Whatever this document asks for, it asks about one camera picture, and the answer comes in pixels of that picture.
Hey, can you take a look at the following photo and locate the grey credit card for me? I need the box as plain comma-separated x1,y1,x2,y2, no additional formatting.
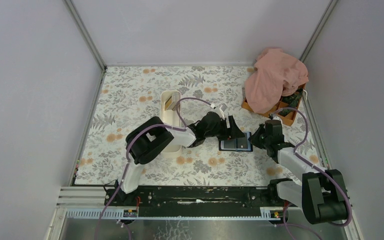
236,137,249,150

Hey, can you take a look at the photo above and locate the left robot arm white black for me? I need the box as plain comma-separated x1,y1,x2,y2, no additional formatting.
117,111,246,194

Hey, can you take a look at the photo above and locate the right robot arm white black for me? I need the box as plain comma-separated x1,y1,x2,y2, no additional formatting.
249,119,352,225

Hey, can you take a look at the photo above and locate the wooden organizer box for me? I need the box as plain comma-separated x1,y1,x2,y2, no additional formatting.
258,83,306,126

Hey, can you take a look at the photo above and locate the pink cloth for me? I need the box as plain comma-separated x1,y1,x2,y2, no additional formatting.
244,47,309,114

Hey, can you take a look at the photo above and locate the floral patterned table mat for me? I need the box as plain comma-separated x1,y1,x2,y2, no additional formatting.
75,65,327,187

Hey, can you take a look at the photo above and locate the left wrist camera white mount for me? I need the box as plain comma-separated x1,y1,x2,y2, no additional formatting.
211,103,229,120

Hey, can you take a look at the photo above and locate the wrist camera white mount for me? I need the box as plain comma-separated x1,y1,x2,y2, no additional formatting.
269,113,283,122
211,103,229,120

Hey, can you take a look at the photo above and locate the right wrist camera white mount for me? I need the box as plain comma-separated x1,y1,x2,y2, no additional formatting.
269,113,283,122

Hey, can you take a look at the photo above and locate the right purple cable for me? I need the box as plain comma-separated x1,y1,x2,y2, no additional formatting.
268,106,354,240

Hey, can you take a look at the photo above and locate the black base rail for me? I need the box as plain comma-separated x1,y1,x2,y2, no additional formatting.
104,185,286,218

